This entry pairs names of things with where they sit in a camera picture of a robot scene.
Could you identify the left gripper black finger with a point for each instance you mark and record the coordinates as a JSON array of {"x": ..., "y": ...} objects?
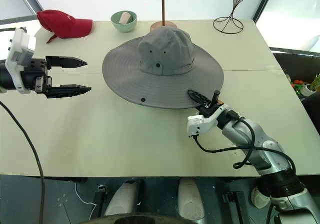
[
  {"x": 66, "y": 62},
  {"x": 67, "y": 90}
]

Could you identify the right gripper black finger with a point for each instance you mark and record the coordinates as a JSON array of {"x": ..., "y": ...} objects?
[{"x": 198, "y": 98}]

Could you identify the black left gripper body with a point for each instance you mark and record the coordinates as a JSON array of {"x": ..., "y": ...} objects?
[{"x": 32, "y": 80}]

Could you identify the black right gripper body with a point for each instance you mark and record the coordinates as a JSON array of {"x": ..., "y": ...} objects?
[{"x": 208, "y": 108}]

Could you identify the grey wide-brim sun hat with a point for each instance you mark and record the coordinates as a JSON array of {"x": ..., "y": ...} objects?
[{"x": 160, "y": 83}]

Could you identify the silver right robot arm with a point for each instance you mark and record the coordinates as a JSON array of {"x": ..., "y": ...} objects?
[{"x": 265, "y": 136}]

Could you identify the red baseball cap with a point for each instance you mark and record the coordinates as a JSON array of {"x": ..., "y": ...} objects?
[{"x": 67, "y": 23}]

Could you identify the wooden hat stand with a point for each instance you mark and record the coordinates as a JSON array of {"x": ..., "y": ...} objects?
[{"x": 163, "y": 6}]

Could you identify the light green bowl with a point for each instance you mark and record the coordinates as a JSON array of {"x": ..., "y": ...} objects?
[{"x": 125, "y": 27}]

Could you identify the pale pink block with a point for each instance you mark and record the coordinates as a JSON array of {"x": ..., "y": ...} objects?
[{"x": 124, "y": 18}]

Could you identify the white rounded shape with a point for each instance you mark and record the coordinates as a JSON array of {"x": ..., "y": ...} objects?
[
  {"x": 121, "y": 200},
  {"x": 191, "y": 199}
]

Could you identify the orange and green small ornament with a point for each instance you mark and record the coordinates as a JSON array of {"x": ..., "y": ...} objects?
[{"x": 297, "y": 85}]

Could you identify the white rounded plastic housing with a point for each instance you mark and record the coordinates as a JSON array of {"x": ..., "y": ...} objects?
[{"x": 260, "y": 197}]

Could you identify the small white potted plant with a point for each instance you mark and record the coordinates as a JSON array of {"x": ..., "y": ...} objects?
[{"x": 312, "y": 85}]

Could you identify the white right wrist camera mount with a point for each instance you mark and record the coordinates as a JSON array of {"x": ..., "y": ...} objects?
[{"x": 200, "y": 123}]

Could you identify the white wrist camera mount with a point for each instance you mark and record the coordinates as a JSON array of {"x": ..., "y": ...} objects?
[
  {"x": 18, "y": 46},
  {"x": 200, "y": 123}
]

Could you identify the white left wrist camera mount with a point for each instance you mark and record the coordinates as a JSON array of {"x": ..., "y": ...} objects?
[{"x": 18, "y": 46}]

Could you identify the black table frame bracket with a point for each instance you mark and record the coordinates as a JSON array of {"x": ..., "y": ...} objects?
[
  {"x": 233, "y": 202},
  {"x": 100, "y": 199}
]

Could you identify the grey metal rail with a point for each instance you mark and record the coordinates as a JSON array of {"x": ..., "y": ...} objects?
[{"x": 295, "y": 50}]

